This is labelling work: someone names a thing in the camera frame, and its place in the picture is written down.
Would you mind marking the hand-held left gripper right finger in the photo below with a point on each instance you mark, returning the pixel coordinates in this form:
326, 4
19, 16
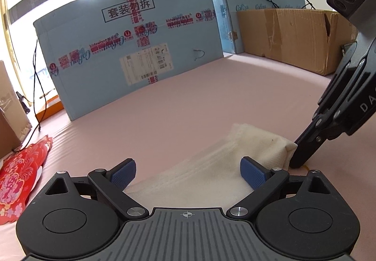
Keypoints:
253, 173

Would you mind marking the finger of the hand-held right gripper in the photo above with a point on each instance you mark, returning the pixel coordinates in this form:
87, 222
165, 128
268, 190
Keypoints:
340, 78
340, 120

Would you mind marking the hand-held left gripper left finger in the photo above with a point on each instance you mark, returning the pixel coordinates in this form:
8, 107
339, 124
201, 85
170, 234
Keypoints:
124, 174

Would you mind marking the cream fabric shopping bag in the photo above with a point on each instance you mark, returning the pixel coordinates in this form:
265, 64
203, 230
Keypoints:
235, 149

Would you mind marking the open brown cardboard box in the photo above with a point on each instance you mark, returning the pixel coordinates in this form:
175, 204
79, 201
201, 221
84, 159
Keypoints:
288, 37

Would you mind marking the pink table cover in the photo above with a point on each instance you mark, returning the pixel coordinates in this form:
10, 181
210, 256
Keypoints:
235, 87

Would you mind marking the orange tray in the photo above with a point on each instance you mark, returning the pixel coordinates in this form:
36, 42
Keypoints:
51, 109

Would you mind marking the stack of red paper decorations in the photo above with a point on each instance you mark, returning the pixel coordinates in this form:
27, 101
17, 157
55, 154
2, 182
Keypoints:
20, 178

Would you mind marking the large blue cardboard box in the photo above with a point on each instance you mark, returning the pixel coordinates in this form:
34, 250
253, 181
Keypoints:
102, 49

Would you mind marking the taped brown cardboard box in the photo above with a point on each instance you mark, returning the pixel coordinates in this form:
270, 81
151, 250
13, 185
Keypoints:
8, 120

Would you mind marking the black clamp mount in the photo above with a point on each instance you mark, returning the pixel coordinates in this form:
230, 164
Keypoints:
23, 102

